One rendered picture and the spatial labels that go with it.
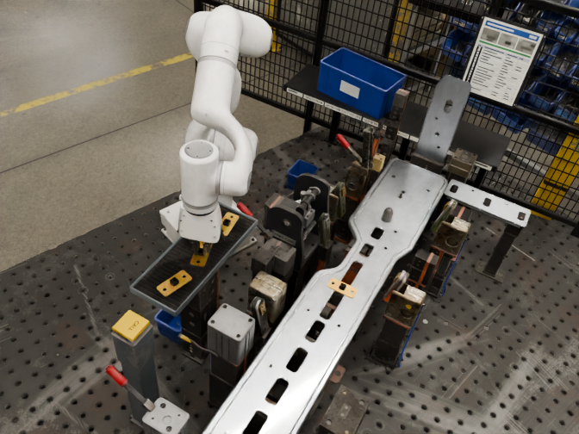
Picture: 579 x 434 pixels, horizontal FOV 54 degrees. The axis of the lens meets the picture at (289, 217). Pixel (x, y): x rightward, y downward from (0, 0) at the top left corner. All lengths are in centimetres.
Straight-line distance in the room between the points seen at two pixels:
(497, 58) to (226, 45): 118
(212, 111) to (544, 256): 156
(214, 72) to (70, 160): 242
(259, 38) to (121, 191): 204
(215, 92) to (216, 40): 12
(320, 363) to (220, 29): 85
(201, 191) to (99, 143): 252
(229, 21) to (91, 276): 107
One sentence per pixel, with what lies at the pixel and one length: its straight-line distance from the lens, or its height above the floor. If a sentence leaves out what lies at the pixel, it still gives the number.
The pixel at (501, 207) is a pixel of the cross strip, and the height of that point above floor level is 100.
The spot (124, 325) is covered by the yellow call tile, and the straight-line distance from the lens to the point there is 136.
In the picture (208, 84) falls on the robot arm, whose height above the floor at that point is 158.
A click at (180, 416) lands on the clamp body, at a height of 106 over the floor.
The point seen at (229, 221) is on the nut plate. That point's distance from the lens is 154.
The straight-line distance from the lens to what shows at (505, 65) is 224.
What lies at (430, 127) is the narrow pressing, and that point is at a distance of 210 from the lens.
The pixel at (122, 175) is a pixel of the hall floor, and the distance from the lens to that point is 350.
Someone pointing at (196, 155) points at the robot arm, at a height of 150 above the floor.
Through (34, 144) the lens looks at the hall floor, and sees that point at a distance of 383.
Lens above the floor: 227
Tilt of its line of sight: 45 degrees down
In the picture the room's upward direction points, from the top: 8 degrees clockwise
